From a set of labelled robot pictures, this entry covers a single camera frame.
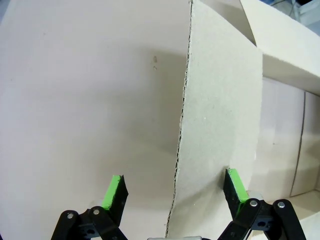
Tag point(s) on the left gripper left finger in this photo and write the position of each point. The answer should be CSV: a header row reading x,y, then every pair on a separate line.
x,y
110,200

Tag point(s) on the brown cardboard box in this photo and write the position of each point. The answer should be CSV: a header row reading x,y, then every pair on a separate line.
x,y
220,100

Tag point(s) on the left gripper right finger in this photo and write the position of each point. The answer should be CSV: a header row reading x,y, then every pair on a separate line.
x,y
237,197

